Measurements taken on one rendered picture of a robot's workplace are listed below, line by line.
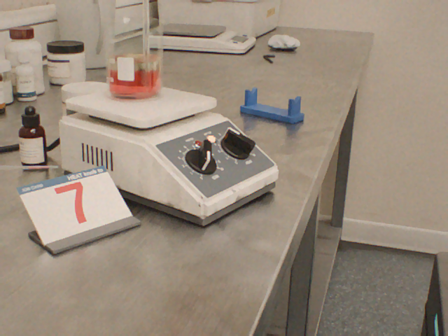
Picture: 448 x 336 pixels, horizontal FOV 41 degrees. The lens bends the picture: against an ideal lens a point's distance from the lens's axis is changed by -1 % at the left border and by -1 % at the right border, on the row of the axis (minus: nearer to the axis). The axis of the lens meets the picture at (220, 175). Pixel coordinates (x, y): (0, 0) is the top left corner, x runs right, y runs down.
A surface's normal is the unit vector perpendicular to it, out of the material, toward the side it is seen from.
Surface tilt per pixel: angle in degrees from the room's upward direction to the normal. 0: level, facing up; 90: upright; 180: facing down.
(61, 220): 40
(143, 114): 0
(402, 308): 0
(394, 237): 90
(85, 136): 90
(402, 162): 90
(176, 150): 30
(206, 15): 94
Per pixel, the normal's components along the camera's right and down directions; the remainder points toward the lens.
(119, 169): -0.60, 0.27
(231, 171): 0.43, -0.69
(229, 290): 0.03, -0.93
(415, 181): -0.28, 0.33
